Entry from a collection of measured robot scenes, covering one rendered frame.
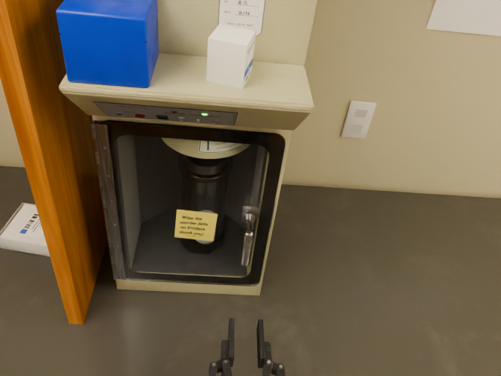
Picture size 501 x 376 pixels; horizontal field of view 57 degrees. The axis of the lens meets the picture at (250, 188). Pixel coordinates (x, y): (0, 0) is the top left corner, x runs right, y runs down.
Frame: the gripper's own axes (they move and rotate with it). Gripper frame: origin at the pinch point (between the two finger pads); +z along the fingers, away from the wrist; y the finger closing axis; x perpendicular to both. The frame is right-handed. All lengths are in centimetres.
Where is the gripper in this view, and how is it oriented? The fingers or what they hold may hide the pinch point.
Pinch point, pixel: (245, 341)
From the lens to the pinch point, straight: 77.6
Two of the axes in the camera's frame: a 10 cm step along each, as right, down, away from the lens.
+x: -1.1, 7.6, 6.5
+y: -9.9, -0.7, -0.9
